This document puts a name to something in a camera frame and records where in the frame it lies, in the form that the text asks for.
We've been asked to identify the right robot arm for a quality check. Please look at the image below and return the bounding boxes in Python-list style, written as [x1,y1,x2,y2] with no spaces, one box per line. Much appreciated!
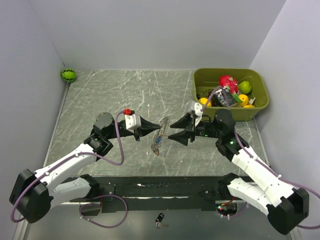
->
[168,109,310,235]

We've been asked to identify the yellow lemon toy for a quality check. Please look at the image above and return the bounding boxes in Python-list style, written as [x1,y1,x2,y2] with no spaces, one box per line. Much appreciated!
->
[243,104,255,108]

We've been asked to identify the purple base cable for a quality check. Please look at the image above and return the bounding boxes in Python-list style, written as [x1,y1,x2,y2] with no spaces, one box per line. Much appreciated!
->
[79,194,128,228]
[219,199,250,221]

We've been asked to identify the orange fruit toy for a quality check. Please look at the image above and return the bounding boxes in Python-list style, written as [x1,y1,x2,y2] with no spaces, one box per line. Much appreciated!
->
[238,94,249,107]
[198,97,212,107]

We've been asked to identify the black key fob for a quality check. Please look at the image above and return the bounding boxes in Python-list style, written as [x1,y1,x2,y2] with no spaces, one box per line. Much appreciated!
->
[155,212,169,229]

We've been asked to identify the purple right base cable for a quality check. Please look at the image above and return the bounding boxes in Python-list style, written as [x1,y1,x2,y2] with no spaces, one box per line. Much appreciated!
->
[219,199,250,221]

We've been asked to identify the green watermelon ball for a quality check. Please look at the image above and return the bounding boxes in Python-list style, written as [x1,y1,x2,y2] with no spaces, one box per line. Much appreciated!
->
[60,68,77,82]

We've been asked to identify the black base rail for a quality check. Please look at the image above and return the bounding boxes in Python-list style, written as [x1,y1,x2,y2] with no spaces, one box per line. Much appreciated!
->
[69,175,251,213]

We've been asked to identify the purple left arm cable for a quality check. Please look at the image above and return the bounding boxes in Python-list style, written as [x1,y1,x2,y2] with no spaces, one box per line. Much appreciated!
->
[10,111,131,223]

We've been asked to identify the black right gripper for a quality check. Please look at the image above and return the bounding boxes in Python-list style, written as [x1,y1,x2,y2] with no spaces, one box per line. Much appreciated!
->
[168,111,223,146]

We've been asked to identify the green apple toy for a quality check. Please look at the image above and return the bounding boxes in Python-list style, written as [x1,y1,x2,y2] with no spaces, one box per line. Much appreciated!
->
[238,81,253,95]

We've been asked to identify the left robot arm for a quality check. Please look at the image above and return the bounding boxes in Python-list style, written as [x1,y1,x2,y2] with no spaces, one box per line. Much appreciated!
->
[9,109,161,223]

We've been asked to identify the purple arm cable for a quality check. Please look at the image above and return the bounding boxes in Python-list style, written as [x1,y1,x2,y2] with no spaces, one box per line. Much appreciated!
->
[10,111,131,223]
[199,85,320,230]

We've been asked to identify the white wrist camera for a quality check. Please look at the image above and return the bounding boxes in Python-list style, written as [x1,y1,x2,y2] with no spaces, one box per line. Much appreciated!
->
[187,100,203,127]
[125,114,142,131]

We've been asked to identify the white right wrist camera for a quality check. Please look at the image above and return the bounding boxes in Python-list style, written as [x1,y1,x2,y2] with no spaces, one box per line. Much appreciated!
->
[187,100,203,127]

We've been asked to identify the red dragon fruit toy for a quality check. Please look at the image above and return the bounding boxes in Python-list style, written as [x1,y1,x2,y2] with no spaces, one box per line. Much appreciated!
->
[219,75,239,94]

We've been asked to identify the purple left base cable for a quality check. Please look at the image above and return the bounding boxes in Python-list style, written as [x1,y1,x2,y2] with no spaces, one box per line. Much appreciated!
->
[79,194,128,228]

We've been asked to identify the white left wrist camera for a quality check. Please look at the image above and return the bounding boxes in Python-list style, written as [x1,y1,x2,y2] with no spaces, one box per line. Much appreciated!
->
[125,114,142,131]

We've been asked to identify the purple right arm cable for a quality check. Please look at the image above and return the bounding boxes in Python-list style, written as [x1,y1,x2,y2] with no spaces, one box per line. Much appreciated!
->
[199,85,320,230]

